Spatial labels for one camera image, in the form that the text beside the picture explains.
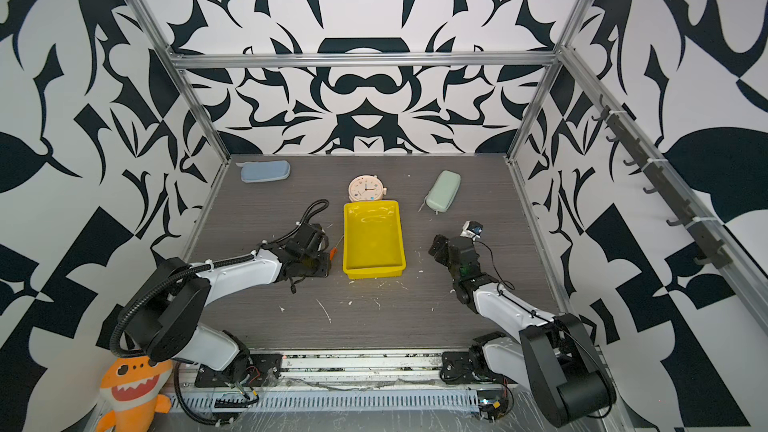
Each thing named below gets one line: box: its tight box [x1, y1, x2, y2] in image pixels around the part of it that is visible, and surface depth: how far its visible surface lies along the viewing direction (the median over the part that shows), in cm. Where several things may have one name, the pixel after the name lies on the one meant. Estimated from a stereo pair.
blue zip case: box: [240, 160, 291, 183], surface depth 114 cm
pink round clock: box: [348, 174, 388, 202], surface depth 110 cm
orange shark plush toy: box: [96, 356, 173, 432], surface depth 67 cm
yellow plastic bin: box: [343, 200, 407, 280], surface depth 95 cm
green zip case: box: [425, 170, 462, 213], surface depth 109 cm
